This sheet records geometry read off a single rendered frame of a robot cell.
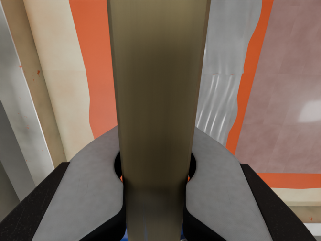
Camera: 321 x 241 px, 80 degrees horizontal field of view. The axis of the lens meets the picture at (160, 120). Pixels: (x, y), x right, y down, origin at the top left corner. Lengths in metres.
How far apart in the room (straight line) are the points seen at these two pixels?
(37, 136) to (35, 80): 0.07
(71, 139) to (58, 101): 0.06
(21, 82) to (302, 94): 0.35
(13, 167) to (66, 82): 1.74
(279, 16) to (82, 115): 0.28
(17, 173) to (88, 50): 1.83
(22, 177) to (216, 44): 1.93
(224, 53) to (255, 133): 0.13
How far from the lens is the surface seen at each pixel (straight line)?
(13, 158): 1.93
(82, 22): 0.26
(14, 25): 0.26
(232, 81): 0.27
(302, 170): 0.42
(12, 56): 0.26
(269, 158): 0.37
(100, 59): 0.26
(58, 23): 0.27
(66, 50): 0.27
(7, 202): 0.38
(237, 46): 0.26
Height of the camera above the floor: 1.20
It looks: 61 degrees down
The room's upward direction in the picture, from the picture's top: 179 degrees clockwise
